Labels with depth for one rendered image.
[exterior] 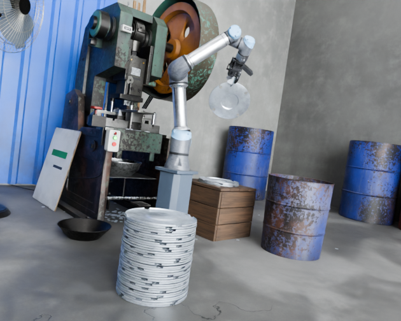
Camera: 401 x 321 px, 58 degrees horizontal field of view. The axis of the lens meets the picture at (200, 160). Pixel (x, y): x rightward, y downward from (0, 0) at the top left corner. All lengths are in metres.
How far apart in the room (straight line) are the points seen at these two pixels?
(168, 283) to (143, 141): 1.36
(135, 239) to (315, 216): 1.24
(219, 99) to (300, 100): 3.23
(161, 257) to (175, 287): 0.15
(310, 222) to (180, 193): 0.80
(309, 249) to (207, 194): 0.72
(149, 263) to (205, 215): 1.09
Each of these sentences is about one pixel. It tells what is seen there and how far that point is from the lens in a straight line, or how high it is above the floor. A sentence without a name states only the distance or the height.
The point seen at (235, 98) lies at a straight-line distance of 2.55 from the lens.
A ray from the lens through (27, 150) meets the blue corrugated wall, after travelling 3.68.
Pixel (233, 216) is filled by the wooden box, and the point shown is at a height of 0.16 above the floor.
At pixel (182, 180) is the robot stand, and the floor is 0.40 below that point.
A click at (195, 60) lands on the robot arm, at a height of 1.09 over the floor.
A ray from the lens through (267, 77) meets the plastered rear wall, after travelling 5.61.
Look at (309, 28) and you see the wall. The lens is 5.94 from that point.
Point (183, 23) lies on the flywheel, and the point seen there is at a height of 1.53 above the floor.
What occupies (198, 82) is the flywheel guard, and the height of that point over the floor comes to 1.06.
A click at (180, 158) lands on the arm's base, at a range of 2.07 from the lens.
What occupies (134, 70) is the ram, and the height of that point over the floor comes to 1.07.
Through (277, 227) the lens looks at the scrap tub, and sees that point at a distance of 2.29.
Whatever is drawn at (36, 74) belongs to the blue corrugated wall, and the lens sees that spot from 3.69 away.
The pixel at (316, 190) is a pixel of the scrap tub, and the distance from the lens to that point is 2.25.
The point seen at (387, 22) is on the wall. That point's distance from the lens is 5.37.
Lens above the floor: 0.63
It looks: 3 degrees down
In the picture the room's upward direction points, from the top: 8 degrees clockwise
